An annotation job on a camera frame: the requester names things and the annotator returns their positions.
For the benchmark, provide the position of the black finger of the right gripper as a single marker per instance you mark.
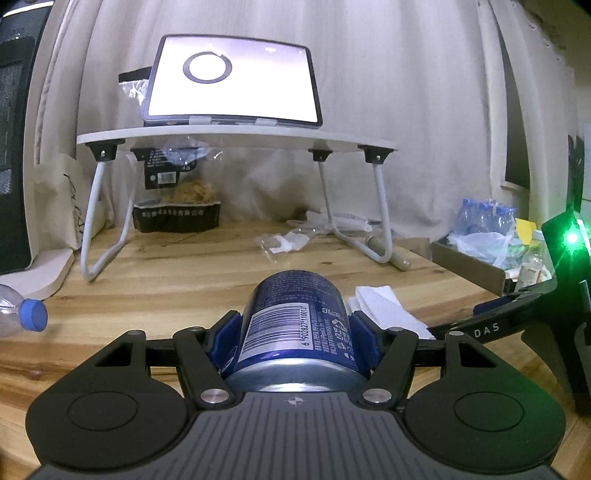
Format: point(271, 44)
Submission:
point(500, 322)
point(539, 288)

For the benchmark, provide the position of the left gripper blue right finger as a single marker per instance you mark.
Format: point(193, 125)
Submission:
point(368, 342)

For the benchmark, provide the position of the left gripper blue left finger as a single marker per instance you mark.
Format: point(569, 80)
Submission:
point(223, 340)

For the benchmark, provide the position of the white paper towel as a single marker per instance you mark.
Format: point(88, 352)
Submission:
point(385, 309)

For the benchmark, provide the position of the blue drink can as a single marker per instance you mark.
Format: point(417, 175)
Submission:
point(295, 337)

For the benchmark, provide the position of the black gloved right hand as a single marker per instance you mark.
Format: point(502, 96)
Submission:
point(560, 336)

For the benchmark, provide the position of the small clear bottle white cap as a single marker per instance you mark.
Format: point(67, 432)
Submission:
point(534, 267)

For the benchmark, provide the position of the yellow sticky note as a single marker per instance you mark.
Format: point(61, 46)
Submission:
point(524, 230)

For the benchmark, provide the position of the white plastic bag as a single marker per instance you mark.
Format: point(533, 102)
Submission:
point(489, 247)

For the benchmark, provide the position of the brown cardboard box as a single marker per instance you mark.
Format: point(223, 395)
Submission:
point(499, 281)

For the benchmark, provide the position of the pack of water bottles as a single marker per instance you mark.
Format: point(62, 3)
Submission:
point(484, 217)

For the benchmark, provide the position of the crumpled clear plastic wrapper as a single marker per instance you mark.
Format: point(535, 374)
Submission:
point(276, 244)

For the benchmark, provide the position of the black labelled plastic package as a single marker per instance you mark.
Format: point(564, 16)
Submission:
point(162, 167)

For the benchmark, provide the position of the white heater base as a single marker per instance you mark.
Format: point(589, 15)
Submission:
point(44, 277)

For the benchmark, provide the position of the lying clear bottle blue cap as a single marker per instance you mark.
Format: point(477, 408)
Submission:
point(20, 314)

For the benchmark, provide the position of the white folding lap table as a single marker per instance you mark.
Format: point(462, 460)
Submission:
point(320, 143)

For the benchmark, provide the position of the beige paper bag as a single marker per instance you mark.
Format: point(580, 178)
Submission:
point(62, 190)

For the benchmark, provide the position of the black tower heater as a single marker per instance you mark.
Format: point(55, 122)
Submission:
point(22, 26)

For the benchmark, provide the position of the tablet with black frame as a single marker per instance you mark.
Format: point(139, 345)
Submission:
point(231, 79)

